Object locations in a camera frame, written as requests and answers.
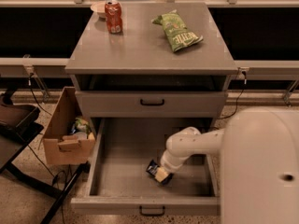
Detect black folding stand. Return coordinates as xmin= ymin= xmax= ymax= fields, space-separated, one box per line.
xmin=0 ymin=90 xmax=87 ymax=224

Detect snack packets in box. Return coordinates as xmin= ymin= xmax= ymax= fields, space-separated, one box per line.
xmin=69 ymin=117 xmax=92 ymax=139

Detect green kettle chips bag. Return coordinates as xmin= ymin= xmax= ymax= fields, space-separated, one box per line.
xmin=151 ymin=10 xmax=204 ymax=52

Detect orange soda can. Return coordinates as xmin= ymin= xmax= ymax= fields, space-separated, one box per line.
xmin=105 ymin=0 xmax=122 ymax=34

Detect grey metal railing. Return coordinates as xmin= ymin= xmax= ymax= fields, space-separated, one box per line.
xmin=0 ymin=0 xmax=299 ymax=107

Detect black floor cable left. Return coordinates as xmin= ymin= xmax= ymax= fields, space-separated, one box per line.
xmin=27 ymin=72 xmax=68 ymax=224

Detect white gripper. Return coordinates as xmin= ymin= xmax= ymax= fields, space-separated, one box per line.
xmin=155 ymin=150 xmax=187 ymax=183

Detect white bowl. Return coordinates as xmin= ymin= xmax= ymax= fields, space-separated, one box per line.
xmin=91 ymin=1 xmax=106 ymax=19

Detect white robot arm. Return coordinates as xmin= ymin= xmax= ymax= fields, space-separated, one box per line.
xmin=161 ymin=106 xmax=299 ymax=224

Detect cardboard box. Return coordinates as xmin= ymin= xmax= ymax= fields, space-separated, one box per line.
xmin=43 ymin=87 xmax=95 ymax=165

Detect black floor cable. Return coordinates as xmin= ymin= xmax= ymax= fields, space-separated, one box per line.
xmin=214 ymin=70 xmax=249 ymax=131
xmin=27 ymin=72 xmax=68 ymax=224

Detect blue rxbar snack bar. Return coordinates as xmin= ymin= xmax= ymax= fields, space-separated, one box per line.
xmin=146 ymin=160 xmax=173 ymax=185

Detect black floor cable right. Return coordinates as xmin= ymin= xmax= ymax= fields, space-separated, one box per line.
xmin=214 ymin=70 xmax=249 ymax=131

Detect open grey middle drawer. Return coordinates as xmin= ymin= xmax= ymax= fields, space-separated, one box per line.
xmin=71 ymin=118 xmax=221 ymax=217

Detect closed grey top drawer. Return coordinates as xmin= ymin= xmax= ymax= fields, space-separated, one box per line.
xmin=76 ymin=91 xmax=227 ymax=119

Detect grey drawer cabinet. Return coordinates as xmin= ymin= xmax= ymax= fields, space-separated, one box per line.
xmin=65 ymin=2 xmax=237 ymax=132

